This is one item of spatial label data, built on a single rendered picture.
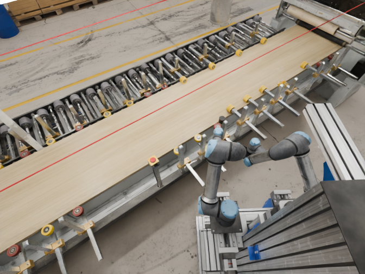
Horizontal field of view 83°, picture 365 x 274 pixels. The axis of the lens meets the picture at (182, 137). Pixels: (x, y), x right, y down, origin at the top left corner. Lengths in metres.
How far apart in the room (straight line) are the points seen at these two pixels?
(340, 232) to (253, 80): 2.25
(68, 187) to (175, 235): 1.30
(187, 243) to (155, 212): 0.52
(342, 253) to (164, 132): 1.73
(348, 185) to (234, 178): 2.21
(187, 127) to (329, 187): 1.61
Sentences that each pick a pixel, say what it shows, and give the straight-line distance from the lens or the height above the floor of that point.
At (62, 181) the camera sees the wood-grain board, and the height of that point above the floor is 0.90.
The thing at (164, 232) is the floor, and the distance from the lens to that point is 2.68.
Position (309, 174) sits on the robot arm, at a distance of 1.60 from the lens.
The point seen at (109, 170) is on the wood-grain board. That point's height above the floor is 0.90.
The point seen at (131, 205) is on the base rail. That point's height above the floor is 0.70.
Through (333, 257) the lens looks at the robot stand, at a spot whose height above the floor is 1.95.
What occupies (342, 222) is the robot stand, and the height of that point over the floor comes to 2.03.
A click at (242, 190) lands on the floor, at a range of 2.88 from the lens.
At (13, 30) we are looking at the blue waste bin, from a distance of 6.77.
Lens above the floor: 2.63
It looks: 56 degrees down
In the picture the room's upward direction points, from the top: 2 degrees counter-clockwise
